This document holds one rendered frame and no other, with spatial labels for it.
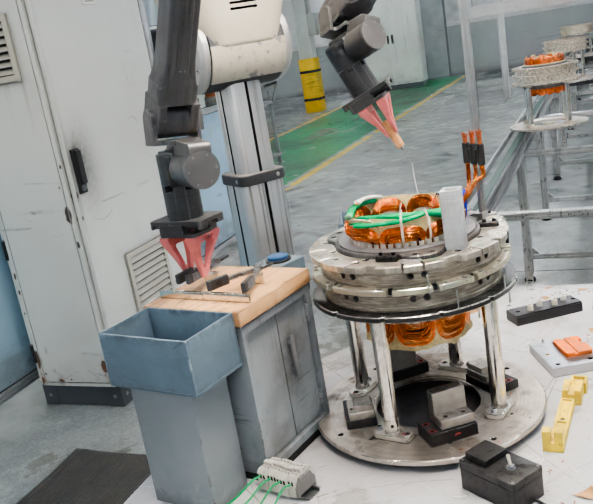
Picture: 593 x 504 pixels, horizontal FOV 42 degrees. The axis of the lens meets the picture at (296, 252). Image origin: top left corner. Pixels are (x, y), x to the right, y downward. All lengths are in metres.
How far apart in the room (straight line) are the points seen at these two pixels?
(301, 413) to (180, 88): 0.56
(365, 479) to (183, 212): 0.49
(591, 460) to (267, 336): 0.51
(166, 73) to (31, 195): 2.31
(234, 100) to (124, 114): 2.07
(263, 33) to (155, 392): 0.76
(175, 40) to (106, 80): 2.44
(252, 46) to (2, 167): 2.07
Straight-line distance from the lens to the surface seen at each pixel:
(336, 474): 1.24
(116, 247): 3.49
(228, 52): 1.55
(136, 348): 1.13
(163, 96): 1.17
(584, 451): 1.26
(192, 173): 1.13
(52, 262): 3.46
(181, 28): 1.14
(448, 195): 1.14
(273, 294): 1.20
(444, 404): 1.25
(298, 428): 1.31
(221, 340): 1.12
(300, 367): 1.29
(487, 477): 1.13
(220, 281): 1.21
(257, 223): 1.63
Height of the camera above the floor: 1.43
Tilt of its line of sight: 15 degrees down
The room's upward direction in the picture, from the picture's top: 10 degrees counter-clockwise
